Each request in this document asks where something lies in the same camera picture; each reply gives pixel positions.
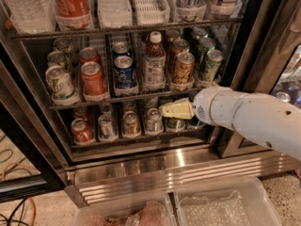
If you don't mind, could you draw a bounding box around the orange can front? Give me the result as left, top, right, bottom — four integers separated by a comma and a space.
172, 52, 195, 84

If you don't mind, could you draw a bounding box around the blue pepsi can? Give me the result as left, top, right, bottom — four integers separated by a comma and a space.
114, 56, 137, 89
112, 41, 132, 58

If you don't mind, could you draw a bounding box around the white green can front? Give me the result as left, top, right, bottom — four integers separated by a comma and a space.
45, 65, 75, 100

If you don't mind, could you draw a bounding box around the blue can bottom shelf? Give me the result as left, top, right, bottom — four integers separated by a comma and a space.
188, 117, 205, 129

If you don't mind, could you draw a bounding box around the orange can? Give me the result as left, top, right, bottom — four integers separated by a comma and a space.
172, 52, 195, 84
164, 29, 181, 51
168, 39, 189, 72

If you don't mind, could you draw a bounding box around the brown can bottom shelf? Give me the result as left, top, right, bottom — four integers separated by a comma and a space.
122, 111, 140, 135

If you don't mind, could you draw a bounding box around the white green can back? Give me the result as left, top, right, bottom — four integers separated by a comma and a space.
53, 38, 75, 58

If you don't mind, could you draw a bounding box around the right clear plastic bin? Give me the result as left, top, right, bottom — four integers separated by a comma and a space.
173, 177, 282, 226

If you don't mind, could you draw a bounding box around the brown tea bottle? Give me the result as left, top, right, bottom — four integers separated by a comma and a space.
143, 31, 166, 84

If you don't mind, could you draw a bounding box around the orange cable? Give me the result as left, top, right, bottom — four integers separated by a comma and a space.
0, 162, 37, 226

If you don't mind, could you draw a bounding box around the red soda can back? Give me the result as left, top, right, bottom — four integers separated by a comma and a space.
79, 47, 102, 64

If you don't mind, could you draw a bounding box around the clear water bottle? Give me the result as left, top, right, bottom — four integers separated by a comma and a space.
4, 0, 55, 34

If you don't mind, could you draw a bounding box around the green can bottom shelf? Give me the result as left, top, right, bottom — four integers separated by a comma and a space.
166, 118, 185, 132

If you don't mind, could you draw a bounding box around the clear plastic bin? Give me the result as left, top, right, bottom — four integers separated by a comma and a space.
173, 177, 282, 226
71, 191, 177, 226

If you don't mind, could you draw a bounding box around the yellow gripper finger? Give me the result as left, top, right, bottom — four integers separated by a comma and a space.
159, 98, 195, 120

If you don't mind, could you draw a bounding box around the white green can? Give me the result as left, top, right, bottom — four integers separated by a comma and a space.
53, 38, 75, 58
45, 65, 75, 100
47, 51, 68, 69

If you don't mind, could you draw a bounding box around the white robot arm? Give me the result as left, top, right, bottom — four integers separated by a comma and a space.
159, 87, 301, 160

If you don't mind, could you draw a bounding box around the left clear plastic bin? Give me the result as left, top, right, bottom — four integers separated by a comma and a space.
71, 191, 177, 226

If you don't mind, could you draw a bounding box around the white empty shelf tray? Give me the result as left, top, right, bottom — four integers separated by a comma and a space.
132, 0, 170, 26

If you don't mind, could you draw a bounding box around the red can bottom shelf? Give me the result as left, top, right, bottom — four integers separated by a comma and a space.
71, 119, 94, 143

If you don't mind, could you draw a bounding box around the fridge door frame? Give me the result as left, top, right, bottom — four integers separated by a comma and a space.
218, 0, 301, 157

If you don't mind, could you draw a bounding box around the red Coca-Cola bottle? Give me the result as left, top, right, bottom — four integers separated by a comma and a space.
55, 0, 91, 24

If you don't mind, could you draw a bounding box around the blue Pepsi can front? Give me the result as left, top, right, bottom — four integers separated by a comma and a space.
114, 56, 137, 89

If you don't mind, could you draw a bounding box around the white can bottom shelf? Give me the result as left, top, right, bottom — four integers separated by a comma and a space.
146, 108, 163, 133

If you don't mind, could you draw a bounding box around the red soda can front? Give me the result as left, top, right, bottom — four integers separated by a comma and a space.
81, 61, 106, 96

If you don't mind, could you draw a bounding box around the silver can bottom shelf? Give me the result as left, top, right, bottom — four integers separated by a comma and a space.
98, 114, 116, 139

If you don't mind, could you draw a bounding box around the white green can middle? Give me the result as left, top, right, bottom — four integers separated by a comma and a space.
47, 51, 68, 69

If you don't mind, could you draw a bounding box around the orange can back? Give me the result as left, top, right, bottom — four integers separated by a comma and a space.
164, 29, 181, 51

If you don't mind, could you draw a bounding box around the red soda can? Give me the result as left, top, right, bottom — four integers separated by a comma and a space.
79, 47, 102, 64
81, 61, 106, 96

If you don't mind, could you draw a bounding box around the orange can middle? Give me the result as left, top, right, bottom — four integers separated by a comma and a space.
168, 39, 189, 72

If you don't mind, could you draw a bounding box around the blue Pepsi can back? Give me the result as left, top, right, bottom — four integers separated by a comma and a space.
112, 41, 132, 58

